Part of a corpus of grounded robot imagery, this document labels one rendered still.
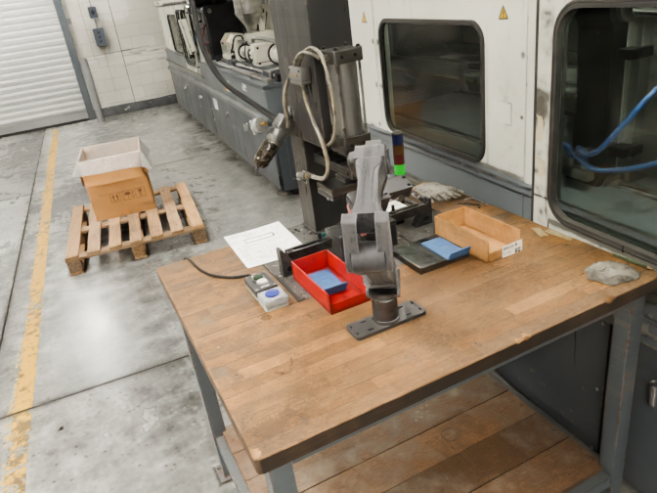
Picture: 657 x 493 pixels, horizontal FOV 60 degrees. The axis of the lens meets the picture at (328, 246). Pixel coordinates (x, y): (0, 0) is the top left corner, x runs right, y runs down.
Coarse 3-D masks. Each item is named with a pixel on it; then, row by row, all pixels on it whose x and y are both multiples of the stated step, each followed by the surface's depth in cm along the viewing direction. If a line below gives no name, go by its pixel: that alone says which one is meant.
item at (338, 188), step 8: (320, 152) 185; (328, 152) 186; (320, 160) 181; (336, 160) 175; (344, 160) 176; (336, 168) 171; (344, 168) 166; (336, 176) 170; (344, 176) 168; (352, 176) 164; (320, 184) 169; (328, 184) 168; (336, 184) 167; (344, 184) 166; (352, 184) 166; (320, 192) 171; (328, 192) 165; (336, 192) 164; (344, 192) 165; (328, 200) 173; (336, 200) 165
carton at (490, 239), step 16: (464, 208) 184; (448, 224) 174; (464, 224) 186; (480, 224) 179; (496, 224) 172; (464, 240) 169; (480, 240) 162; (496, 240) 174; (512, 240) 167; (480, 256) 164; (496, 256) 163
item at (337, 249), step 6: (390, 228) 177; (396, 228) 178; (372, 234) 175; (396, 234) 179; (336, 240) 172; (372, 240) 181; (396, 240) 180; (336, 246) 174; (342, 246) 171; (336, 252) 175; (342, 252) 172; (342, 258) 173
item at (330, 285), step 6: (324, 270) 169; (312, 276) 167; (318, 276) 166; (330, 276) 165; (318, 282) 163; (324, 282) 163; (330, 282) 162; (336, 282) 162; (324, 288) 160; (330, 288) 154; (336, 288) 156; (342, 288) 157
